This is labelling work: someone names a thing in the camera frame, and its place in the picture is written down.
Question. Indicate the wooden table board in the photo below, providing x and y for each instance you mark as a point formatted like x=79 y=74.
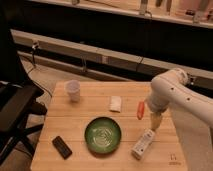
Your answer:
x=69 y=120

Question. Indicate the white folded napkin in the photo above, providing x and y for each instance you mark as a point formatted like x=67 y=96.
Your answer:
x=115 y=103

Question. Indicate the white plastic cup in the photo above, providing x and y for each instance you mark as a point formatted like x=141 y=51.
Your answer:
x=72 y=88

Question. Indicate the green ceramic bowl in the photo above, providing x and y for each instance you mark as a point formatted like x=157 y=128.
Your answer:
x=102 y=135

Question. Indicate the white lotion bottle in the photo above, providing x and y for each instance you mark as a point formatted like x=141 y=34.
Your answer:
x=142 y=144

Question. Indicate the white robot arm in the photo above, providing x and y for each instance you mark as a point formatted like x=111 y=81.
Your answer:
x=170 y=87

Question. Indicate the black phone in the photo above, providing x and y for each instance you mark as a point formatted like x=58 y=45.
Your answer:
x=61 y=147

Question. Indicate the cream cylindrical pusher tool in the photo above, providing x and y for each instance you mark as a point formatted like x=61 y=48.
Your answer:
x=156 y=120

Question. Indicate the black chair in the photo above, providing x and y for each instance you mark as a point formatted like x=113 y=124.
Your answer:
x=18 y=97

